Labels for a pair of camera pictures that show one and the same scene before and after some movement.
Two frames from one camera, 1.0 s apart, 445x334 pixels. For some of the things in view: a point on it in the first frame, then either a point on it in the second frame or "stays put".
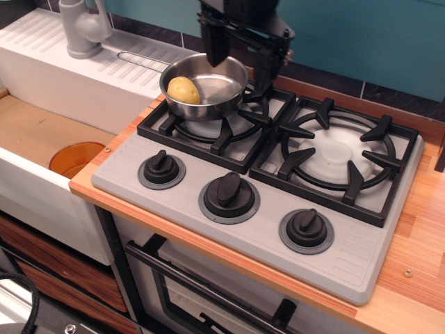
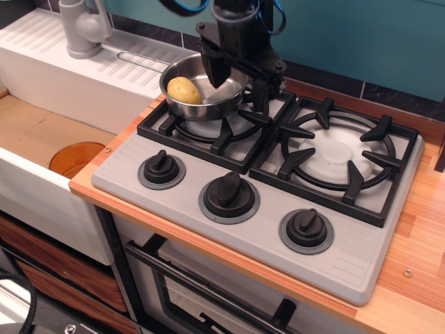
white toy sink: (58, 112) stays put
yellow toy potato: (181, 88) stays put
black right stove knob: (306, 232) stays put
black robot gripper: (254, 23) -> (239, 31)
